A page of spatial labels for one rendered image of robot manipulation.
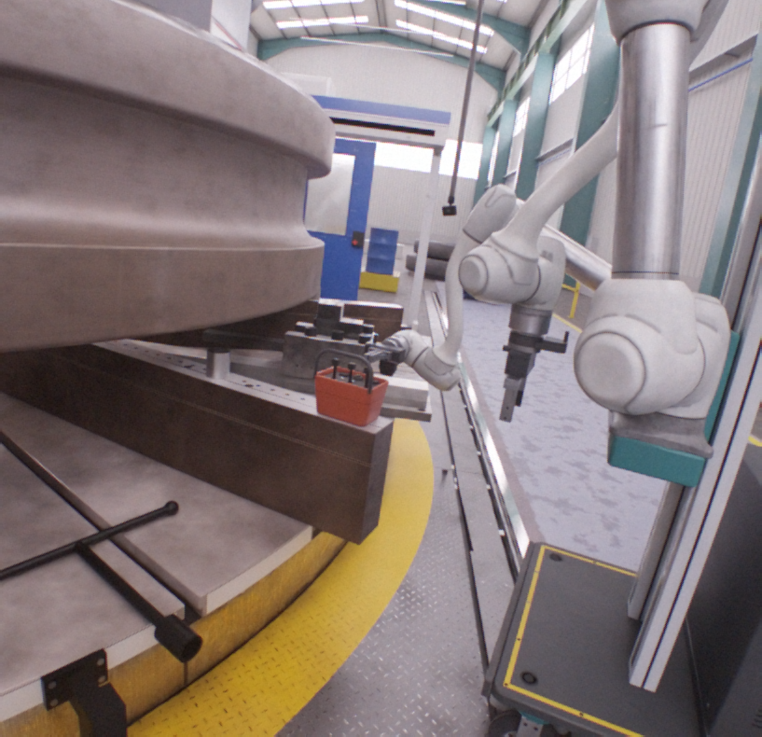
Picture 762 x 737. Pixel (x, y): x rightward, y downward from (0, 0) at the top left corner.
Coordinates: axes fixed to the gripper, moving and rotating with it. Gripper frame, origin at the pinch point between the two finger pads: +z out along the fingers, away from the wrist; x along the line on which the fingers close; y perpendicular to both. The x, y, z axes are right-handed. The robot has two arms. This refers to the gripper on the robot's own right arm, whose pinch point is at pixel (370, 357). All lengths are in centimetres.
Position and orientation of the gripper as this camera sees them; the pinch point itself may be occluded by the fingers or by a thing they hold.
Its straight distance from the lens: 167.7
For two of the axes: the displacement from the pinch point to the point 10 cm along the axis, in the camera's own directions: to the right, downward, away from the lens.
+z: -4.2, 1.7, -8.9
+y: 1.3, -9.6, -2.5
